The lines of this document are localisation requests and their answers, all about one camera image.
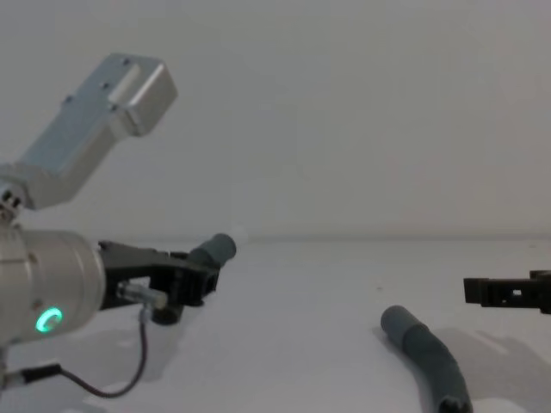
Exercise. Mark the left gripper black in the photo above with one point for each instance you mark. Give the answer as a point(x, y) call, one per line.
point(129, 262)

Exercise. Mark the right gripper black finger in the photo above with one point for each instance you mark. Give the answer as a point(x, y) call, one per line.
point(499, 294)

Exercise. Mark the short grey foam tube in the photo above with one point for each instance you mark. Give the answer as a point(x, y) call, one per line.
point(215, 251)

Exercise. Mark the long curved grey foam tube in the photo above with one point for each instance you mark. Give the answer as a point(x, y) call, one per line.
point(424, 353)

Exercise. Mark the white table cloth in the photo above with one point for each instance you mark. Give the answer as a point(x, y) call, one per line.
point(301, 335)

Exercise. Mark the pale backdrop curtain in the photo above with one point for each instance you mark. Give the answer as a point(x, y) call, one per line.
point(323, 120)

